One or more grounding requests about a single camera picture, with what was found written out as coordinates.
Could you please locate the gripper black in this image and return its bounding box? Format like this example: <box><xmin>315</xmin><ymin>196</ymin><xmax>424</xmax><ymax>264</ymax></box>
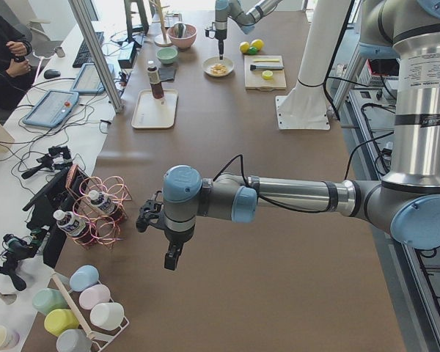
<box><xmin>218</xmin><ymin>39</ymin><xmax>224</xmax><ymax>60</ymax></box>
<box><xmin>164</xmin><ymin>230</ymin><xmax>194</xmax><ymax>271</ymax></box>

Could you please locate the twisted ring donut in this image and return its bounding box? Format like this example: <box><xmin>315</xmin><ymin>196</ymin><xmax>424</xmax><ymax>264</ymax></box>
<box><xmin>210</xmin><ymin>63</ymin><xmax>228</xmax><ymax>76</ymax></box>

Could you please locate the white round plate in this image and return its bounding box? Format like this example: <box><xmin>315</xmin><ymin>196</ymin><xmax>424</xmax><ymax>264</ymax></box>
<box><xmin>202</xmin><ymin>56</ymin><xmax>234</xmax><ymax>78</ymax></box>

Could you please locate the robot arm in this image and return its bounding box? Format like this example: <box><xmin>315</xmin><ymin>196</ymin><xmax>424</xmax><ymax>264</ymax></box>
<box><xmin>205</xmin><ymin>0</ymin><xmax>281</xmax><ymax>60</ymax></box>
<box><xmin>160</xmin><ymin>1</ymin><xmax>440</xmax><ymax>270</ymax></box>

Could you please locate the brown tea bottle on tray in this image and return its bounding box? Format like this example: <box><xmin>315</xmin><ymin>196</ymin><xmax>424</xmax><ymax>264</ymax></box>
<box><xmin>147</xmin><ymin>60</ymin><xmax>164</xmax><ymax>99</ymax></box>

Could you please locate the white rabbit tray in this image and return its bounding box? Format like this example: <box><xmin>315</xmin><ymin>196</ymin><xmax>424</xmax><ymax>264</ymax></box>
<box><xmin>131</xmin><ymin>89</ymin><xmax>178</xmax><ymax>129</ymax></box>

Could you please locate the yellow lemon lower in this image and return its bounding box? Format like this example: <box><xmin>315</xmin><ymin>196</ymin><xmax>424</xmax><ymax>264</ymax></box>
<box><xmin>239</xmin><ymin>41</ymin><xmax>250</xmax><ymax>54</ymax></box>

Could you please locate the yellow lemon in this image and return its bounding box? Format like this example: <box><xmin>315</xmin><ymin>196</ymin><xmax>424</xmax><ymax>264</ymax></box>
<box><xmin>251</xmin><ymin>39</ymin><xmax>264</xmax><ymax>51</ymax></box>
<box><xmin>239</xmin><ymin>41</ymin><xmax>250</xmax><ymax>54</ymax></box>

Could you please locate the green lime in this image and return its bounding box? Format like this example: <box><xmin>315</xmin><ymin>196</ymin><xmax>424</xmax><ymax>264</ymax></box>
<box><xmin>247</xmin><ymin>46</ymin><xmax>258</xmax><ymax>55</ymax></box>

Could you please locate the pink bowl with ice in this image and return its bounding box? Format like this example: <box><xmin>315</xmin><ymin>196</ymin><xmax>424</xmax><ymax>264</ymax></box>
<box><xmin>167</xmin><ymin>23</ymin><xmax>197</xmax><ymax>50</ymax></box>

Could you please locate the yellow lemon upper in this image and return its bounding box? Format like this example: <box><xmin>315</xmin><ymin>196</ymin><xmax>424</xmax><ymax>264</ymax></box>
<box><xmin>251</xmin><ymin>39</ymin><xmax>264</xmax><ymax>51</ymax></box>

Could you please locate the wooden cutting board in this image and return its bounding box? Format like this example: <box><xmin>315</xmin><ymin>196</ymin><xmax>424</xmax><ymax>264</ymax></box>
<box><xmin>243</xmin><ymin>55</ymin><xmax>287</xmax><ymax>90</ymax></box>

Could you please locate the metal ice scoop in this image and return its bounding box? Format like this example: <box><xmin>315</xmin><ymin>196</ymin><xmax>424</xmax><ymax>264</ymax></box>
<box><xmin>172</xmin><ymin>21</ymin><xmax>186</xmax><ymax>38</ymax></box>

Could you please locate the steel muddler black tip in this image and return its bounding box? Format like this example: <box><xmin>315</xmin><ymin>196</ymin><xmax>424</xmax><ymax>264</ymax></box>
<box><xmin>249</xmin><ymin>64</ymin><xmax>284</xmax><ymax>71</ymax></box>

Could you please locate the lemon half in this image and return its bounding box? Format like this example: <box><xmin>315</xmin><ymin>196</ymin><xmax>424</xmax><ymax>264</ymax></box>
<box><xmin>261</xmin><ymin>70</ymin><xmax>274</xmax><ymax>80</ymax></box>

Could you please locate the green bowl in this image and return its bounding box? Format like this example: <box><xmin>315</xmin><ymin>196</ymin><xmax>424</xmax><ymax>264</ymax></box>
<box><xmin>156</xmin><ymin>47</ymin><xmax>178</xmax><ymax>65</ymax></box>

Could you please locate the grey folded cloth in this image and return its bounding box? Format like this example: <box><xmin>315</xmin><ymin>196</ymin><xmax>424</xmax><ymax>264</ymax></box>
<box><xmin>158</xmin><ymin>67</ymin><xmax>177</xmax><ymax>81</ymax></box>

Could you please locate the wooden mug tree stand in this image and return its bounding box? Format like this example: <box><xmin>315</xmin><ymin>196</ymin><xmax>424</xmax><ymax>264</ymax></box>
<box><xmin>149</xmin><ymin>0</ymin><xmax>172</xmax><ymax>48</ymax></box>

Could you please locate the pink cup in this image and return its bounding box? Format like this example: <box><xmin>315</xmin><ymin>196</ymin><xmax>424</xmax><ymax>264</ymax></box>
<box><xmin>78</xmin><ymin>284</ymin><xmax>111</xmax><ymax>310</ymax></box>

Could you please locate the white cup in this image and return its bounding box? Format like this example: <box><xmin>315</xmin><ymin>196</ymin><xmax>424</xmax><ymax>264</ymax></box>
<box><xmin>89</xmin><ymin>302</ymin><xmax>125</xmax><ymax>331</ymax></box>

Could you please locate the blue cup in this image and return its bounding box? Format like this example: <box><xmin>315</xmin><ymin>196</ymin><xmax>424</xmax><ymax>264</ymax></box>
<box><xmin>70</xmin><ymin>265</ymin><xmax>99</xmax><ymax>292</ymax></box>

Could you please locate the tea bottle in rack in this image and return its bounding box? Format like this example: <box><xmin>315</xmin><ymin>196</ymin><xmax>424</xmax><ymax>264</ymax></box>
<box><xmin>88</xmin><ymin>190</ymin><xmax>117</xmax><ymax>216</ymax></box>
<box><xmin>53</xmin><ymin>210</ymin><xmax>92</xmax><ymax>245</ymax></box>

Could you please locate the grey cup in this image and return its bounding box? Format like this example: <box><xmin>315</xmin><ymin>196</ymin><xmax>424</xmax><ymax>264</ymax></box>
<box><xmin>56</xmin><ymin>329</ymin><xmax>92</xmax><ymax>352</ymax></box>

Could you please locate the yellow cup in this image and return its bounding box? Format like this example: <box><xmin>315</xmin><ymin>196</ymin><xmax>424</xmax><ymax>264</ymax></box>
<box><xmin>44</xmin><ymin>309</ymin><xmax>79</xmax><ymax>337</ymax></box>

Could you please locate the green cup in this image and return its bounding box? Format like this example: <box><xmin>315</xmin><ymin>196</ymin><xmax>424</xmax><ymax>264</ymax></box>
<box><xmin>32</xmin><ymin>288</ymin><xmax>69</xmax><ymax>315</ymax></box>

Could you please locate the teach pendant far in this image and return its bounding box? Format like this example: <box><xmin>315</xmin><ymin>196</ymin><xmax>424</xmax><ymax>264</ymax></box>
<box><xmin>70</xmin><ymin>62</ymin><xmax>105</xmax><ymax>95</ymax></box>

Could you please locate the teach pendant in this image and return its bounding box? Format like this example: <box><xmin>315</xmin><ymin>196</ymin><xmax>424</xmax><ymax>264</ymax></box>
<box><xmin>23</xmin><ymin>89</ymin><xmax>79</xmax><ymax>128</ymax></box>
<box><xmin>70</xmin><ymin>62</ymin><xmax>105</xmax><ymax>95</ymax></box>

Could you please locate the black keyboard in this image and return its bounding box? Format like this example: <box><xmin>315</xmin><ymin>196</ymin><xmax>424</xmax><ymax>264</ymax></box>
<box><xmin>72</xmin><ymin>32</ymin><xmax>104</xmax><ymax>68</ymax></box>

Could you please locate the teach pendant near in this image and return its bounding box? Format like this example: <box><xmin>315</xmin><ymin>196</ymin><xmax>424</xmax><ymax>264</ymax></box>
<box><xmin>23</xmin><ymin>89</ymin><xmax>79</xmax><ymax>128</ymax></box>

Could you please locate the computer mouse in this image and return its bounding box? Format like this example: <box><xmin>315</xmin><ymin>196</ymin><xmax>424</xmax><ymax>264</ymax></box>
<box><xmin>43</xmin><ymin>69</ymin><xmax>61</xmax><ymax>79</ymax></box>

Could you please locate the seated person in black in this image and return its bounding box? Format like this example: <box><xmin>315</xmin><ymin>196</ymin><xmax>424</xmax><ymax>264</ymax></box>
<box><xmin>0</xmin><ymin>16</ymin><xmax>35</xmax><ymax>111</ymax></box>

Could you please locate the copper wire bottle rack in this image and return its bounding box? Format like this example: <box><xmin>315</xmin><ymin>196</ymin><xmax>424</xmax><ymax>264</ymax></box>
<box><xmin>65</xmin><ymin>165</ymin><xmax>131</xmax><ymax>249</ymax></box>

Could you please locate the white wire cup rack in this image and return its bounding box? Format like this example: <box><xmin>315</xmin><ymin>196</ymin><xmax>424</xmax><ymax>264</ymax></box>
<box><xmin>51</xmin><ymin>271</ymin><xmax>130</xmax><ymax>351</ymax></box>

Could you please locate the aluminium frame post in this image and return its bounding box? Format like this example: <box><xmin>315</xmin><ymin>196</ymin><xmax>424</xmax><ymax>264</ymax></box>
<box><xmin>68</xmin><ymin>0</ymin><xmax>123</xmax><ymax>113</ymax></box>

